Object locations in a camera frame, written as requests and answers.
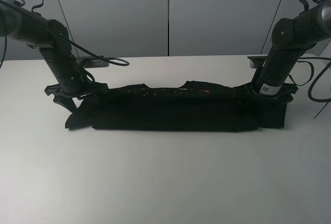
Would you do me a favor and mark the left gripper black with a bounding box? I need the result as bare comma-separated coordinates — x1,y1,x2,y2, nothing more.
44,82,108,112

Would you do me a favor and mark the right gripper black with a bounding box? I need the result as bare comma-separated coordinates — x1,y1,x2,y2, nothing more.
234,83,297,104

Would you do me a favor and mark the black printed t-shirt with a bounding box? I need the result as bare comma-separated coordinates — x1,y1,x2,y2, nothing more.
65,81,288,132

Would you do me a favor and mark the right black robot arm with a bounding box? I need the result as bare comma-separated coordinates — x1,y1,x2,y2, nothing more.
236,0,330,103

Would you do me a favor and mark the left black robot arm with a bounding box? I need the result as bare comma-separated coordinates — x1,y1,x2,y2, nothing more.
1,0,109,113

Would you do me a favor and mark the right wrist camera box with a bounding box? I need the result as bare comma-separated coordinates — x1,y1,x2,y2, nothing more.
248,55,267,69

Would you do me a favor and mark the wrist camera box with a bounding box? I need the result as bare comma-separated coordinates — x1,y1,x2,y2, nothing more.
76,56,109,68
248,55,267,69

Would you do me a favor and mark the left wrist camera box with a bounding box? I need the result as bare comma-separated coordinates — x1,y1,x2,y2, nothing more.
76,56,109,68

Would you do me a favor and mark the left black camera cable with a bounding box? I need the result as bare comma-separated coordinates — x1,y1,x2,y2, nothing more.
0,0,130,82

